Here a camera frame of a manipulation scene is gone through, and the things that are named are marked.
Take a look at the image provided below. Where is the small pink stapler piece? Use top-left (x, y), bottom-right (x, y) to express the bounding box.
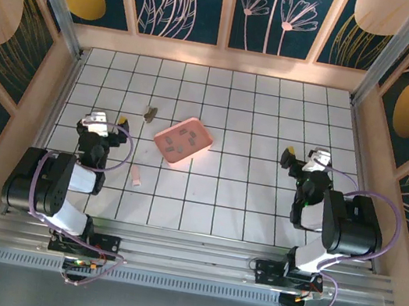
top-left (129, 165), bottom-right (146, 189)

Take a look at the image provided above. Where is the small brown object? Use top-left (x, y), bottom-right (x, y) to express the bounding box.
top-left (141, 104), bottom-right (159, 125)

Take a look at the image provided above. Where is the pink plastic tray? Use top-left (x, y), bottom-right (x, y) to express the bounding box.
top-left (149, 111), bottom-right (219, 173)

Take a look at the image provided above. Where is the right arm base wiring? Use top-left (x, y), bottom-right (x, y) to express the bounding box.
top-left (277, 291), bottom-right (309, 306)

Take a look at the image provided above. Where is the perforated metal strip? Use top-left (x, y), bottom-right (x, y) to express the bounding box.
top-left (0, 245), bottom-right (342, 306)

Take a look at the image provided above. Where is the left arm base wiring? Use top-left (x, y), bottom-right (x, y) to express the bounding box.
top-left (61, 254), bottom-right (104, 276)

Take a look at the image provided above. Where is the aluminium frame rail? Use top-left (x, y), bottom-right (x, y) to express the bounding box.
top-left (0, 197), bottom-right (401, 306)

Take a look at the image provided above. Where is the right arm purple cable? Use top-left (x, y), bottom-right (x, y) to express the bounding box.
top-left (283, 157), bottom-right (409, 306)

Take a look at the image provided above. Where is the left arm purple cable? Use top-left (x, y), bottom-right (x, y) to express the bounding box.
top-left (15, 111), bottom-right (151, 294)

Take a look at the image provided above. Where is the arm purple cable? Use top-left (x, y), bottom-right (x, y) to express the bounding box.
top-left (15, 111), bottom-right (151, 294)
top-left (283, 157), bottom-right (409, 306)

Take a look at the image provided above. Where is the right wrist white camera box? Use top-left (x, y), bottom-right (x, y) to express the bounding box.
top-left (305, 146), bottom-right (336, 177)

